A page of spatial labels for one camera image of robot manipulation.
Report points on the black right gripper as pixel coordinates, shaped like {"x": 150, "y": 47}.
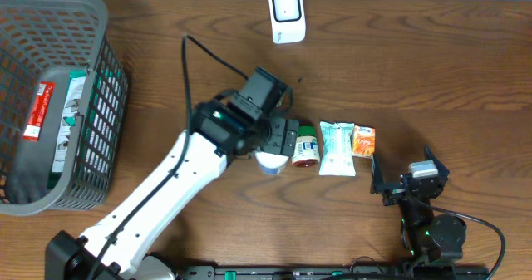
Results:
{"x": 379, "y": 185}

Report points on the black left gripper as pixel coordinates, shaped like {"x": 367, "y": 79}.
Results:
{"x": 288, "y": 144}

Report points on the green lid jar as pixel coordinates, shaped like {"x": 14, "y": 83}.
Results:
{"x": 306, "y": 151}

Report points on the white round tub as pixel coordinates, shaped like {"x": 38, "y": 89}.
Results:
{"x": 271, "y": 164}

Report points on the green white wipes pack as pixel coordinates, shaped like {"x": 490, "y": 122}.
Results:
{"x": 337, "y": 159}

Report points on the orange Kleenex tissue pack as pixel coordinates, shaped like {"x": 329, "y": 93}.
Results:
{"x": 363, "y": 141}

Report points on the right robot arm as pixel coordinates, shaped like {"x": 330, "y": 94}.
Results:
{"x": 431, "y": 238}

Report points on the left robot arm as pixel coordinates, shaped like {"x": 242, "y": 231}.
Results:
{"x": 233, "y": 123}

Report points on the white barcode scanner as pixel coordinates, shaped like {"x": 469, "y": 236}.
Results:
{"x": 288, "y": 21}

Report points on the grey plastic shopping basket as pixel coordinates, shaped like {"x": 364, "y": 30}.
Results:
{"x": 43, "y": 40}

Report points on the red snack package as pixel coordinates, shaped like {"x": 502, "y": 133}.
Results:
{"x": 39, "y": 111}

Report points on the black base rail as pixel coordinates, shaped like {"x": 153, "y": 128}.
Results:
{"x": 360, "y": 271}

